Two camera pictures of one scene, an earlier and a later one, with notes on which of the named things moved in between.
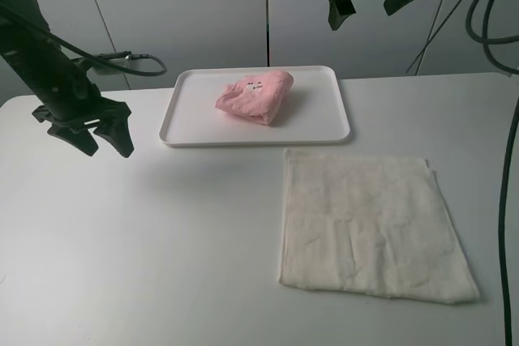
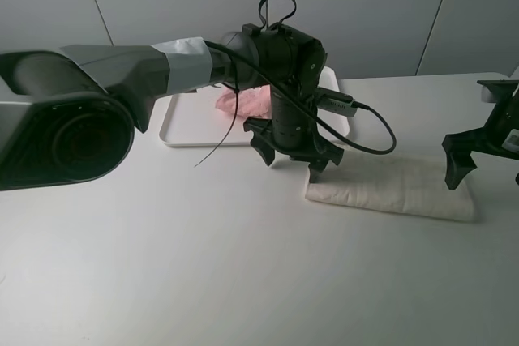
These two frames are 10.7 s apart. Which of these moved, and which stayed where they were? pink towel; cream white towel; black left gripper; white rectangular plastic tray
Moved: black left gripper; cream white towel
Stayed: white rectangular plastic tray; pink towel
